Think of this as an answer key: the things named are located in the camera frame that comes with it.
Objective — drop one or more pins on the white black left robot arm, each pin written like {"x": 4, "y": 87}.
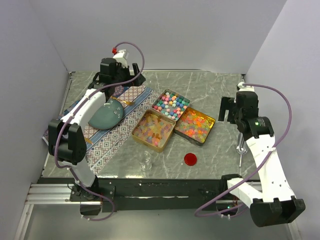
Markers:
{"x": 66, "y": 141}

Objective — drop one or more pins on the aluminium rail frame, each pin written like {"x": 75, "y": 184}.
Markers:
{"x": 216, "y": 158}

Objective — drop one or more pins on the gold knife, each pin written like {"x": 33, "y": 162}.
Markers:
{"x": 87, "y": 140}

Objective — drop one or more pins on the gold tin of popsicle candies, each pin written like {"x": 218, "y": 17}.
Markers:
{"x": 153, "y": 130}

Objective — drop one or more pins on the dark tin of gummy candies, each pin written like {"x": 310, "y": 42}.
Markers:
{"x": 194, "y": 126}

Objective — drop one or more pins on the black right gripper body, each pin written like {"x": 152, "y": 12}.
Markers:
{"x": 237, "y": 114}

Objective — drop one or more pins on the metal scoop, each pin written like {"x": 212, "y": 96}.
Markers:
{"x": 241, "y": 147}

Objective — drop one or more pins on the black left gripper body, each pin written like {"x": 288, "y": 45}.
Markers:
{"x": 123, "y": 75}

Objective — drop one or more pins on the pink tin of star candies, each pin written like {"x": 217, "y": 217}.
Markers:
{"x": 171, "y": 104}

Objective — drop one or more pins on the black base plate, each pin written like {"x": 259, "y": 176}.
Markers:
{"x": 129, "y": 194}

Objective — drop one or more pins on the red jar lid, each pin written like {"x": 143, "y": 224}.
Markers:
{"x": 190, "y": 159}

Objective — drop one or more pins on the teal ceramic plate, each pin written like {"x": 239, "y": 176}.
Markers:
{"x": 107, "y": 116}

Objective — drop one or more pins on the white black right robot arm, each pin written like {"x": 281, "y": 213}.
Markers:
{"x": 276, "y": 204}

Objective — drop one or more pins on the patterned paper placemat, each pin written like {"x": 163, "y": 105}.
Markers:
{"x": 107, "y": 142}

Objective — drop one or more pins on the clear glass jar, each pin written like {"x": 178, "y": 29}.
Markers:
{"x": 145, "y": 161}

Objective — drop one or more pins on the gold fork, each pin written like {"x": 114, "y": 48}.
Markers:
{"x": 129, "y": 103}

